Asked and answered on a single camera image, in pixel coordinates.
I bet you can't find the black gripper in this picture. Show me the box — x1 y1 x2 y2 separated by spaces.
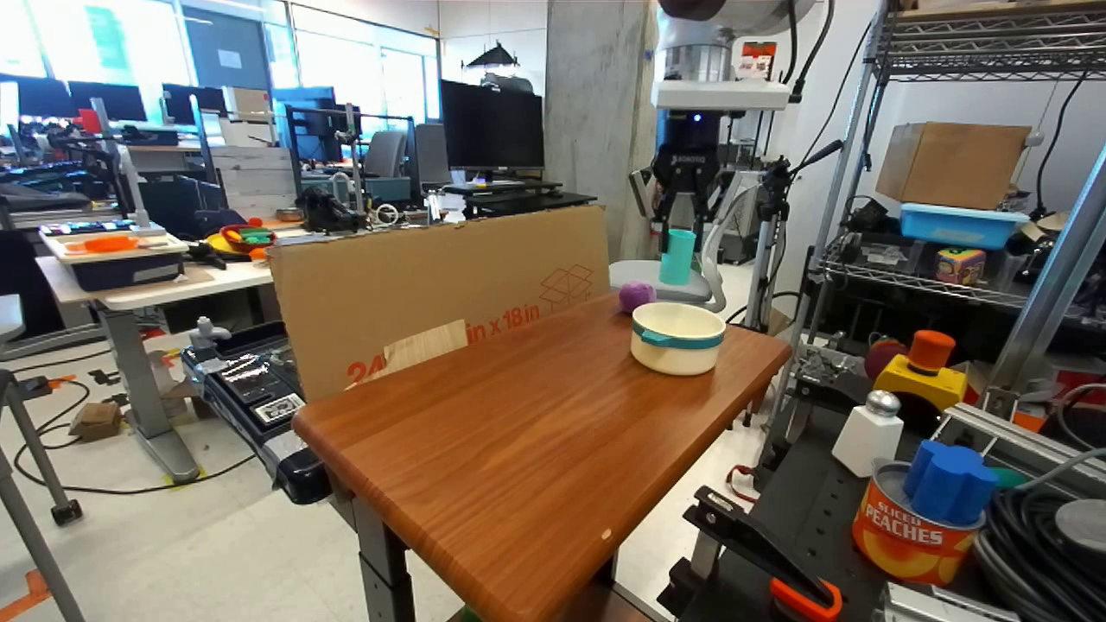
648 140 729 255

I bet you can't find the teal plastic cup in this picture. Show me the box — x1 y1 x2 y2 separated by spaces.
655 223 701 290

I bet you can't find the white pot with teal band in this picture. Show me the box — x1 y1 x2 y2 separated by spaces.
625 299 729 381

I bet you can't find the purple ball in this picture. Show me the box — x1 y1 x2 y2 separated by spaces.
614 278 661 319

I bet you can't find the black tripod stand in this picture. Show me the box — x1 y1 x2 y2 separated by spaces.
744 137 846 336

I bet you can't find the black computer monitor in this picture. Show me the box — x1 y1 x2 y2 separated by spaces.
434 77 550 178

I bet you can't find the dark red ball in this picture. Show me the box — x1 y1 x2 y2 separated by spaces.
865 336 907 381

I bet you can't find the brown cardboard sheet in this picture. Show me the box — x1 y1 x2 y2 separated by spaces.
265 202 614 407

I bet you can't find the orange cylinder button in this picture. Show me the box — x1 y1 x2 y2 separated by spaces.
904 327 959 377

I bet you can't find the brown cardboard box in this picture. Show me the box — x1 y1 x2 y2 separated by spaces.
875 119 1032 214

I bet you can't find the blue plastic tray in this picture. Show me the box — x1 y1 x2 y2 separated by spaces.
894 199 1032 253

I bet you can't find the yellow block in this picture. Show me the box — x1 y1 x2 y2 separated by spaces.
875 348 971 414

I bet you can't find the black perforated breadboard plate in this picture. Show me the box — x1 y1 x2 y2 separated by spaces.
655 425 1106 622

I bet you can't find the orange black bar clamp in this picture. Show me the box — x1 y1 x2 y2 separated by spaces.
686 482 846 622

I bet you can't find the blue plastic knob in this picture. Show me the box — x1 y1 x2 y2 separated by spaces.
903 437 1002 530

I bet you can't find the peaches tin can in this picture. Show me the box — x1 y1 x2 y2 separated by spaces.
851 460 981 587

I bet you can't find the grey round disc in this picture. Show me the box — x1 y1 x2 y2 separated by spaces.
1051 497 1106 556

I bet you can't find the white desk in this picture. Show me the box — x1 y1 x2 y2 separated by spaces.
32 245 278 488

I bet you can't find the grey tray with orange item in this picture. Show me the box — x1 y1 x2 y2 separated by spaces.
36 220 189 293

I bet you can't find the metal wire shelf rack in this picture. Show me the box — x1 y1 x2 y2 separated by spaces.
763 0 1106 464

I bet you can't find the aluminium frame post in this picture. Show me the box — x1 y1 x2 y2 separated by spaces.
983 146 1106 392

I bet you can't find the black coiled cable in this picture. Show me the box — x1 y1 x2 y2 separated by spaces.
977 488 1106 622

